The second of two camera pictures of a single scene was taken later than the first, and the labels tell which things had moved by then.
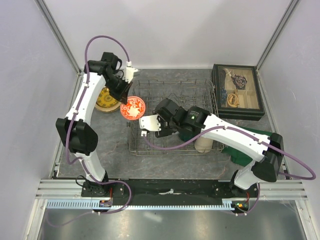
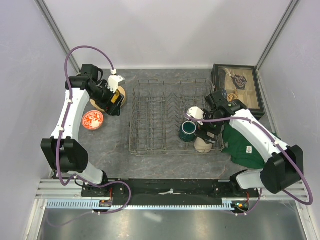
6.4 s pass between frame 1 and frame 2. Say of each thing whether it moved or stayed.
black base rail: stayed
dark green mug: stayed
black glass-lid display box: stayed
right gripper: moved
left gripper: moved
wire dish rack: stayed
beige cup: stayed
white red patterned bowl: moved
